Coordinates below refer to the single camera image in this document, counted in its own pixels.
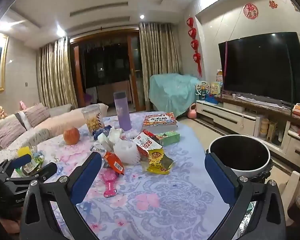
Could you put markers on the wooden sliding glass door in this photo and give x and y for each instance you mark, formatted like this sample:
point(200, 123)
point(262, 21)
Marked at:
point(107, 62)

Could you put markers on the round red wall decal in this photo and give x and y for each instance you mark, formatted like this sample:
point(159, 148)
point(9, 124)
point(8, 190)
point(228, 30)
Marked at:
point(250, 11)

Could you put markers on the green yellow snack wrapper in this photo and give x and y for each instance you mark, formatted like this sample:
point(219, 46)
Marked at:
point(36, 160)

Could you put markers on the red white carton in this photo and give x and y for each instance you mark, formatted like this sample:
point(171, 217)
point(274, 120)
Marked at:
point(148, 145)

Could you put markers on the white bin with black liner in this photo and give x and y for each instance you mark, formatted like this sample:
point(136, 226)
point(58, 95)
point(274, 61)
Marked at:
point(240, 166)

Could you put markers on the pink striped pillow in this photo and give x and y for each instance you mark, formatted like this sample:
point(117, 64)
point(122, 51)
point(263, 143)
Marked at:
point(10, 132)
point(36, 115)

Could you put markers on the colourful toy house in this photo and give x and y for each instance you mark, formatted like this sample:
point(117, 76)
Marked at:
point(217, 85)

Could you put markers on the red apple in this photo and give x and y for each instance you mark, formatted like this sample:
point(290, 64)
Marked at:
point(71, 136)

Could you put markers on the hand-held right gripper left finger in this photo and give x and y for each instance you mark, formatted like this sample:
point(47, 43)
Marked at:
point(86, 177)

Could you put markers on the blue plastic wrapper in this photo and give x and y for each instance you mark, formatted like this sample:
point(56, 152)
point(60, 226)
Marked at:
point(101, 132)

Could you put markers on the ceiling air vent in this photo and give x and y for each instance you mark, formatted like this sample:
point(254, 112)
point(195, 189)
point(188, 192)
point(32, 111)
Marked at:
point(98, 9)

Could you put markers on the black flat television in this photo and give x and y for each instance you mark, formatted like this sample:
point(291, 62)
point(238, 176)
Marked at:
point(260, 70)

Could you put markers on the pink kettlebell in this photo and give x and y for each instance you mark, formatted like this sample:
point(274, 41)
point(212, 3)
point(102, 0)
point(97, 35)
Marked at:
point(192, 112)

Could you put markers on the small teddy bear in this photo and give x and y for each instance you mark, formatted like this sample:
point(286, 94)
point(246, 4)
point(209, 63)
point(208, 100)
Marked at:
point(1, 112)

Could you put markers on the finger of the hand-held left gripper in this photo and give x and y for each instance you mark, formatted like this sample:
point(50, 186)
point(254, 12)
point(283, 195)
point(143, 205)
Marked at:
point(48, 168)
point(21, 160)

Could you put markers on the ferris wheel toy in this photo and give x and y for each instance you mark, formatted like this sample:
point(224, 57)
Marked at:
point(203, 88)

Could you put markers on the green cardboard box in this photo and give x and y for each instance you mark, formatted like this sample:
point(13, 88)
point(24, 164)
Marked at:
point(170, 138)

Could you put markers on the yellow foil wrapper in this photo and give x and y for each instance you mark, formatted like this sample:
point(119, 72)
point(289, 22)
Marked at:
point(158, 162)

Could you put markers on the white television cabinet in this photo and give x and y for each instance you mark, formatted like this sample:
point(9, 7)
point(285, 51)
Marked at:
point(230, 116)

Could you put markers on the recessed ceiling light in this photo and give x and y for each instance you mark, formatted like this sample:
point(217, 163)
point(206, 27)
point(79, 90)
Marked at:
point(142, 16)

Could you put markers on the pink plastic toy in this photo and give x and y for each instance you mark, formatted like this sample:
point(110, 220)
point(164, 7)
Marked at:
point(110, 185)

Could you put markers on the teal cloth covered furniture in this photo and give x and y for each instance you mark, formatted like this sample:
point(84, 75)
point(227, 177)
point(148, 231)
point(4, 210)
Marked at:
point(172, 92)

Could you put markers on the purple water bottle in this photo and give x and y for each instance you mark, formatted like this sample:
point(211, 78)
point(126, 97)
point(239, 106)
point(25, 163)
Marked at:
point(122, 112)

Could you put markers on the red heart hanging decoration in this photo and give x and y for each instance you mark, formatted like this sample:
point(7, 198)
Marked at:
point(193, 45)

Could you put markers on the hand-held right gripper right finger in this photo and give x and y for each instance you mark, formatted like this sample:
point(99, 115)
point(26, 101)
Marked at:
point(220, 180)

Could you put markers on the floral tablecloth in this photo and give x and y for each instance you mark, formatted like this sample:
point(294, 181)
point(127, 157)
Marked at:
point(152, 205)

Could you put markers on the small pink plush toy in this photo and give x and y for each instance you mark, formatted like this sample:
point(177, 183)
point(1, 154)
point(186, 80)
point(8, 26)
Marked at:
point(23, 105)

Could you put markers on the stack of colourful books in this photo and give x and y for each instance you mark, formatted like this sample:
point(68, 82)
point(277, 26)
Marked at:
point(160, 122)

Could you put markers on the pink beige sofa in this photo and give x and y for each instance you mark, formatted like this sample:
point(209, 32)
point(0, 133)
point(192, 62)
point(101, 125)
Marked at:
point(62, 120)

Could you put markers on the white tissue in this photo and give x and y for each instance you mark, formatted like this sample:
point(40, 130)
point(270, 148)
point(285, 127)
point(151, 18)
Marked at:
point(115, 135)

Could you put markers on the small red wall decal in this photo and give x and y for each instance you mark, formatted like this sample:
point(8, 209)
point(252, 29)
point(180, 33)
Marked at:
point(272, 4)

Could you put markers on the clear jar of yellow snacks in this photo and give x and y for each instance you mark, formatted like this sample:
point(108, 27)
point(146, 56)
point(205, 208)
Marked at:
point(92, 122)

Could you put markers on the yellow stacked containers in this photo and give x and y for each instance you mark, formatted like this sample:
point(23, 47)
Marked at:
point(264, 129)

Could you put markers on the toy cash register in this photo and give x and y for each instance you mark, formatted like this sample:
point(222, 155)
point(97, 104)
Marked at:
point(298, 110)

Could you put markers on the white foam packing piece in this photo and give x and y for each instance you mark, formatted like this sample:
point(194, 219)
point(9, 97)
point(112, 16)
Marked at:
point(126, 152)

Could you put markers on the red snack packet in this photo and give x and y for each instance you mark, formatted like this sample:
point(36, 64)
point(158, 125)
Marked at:
point(115, 163)

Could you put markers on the beige patterned curtain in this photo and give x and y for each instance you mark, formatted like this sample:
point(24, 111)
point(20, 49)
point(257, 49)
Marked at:
point(55, 75)
point(160, 52)

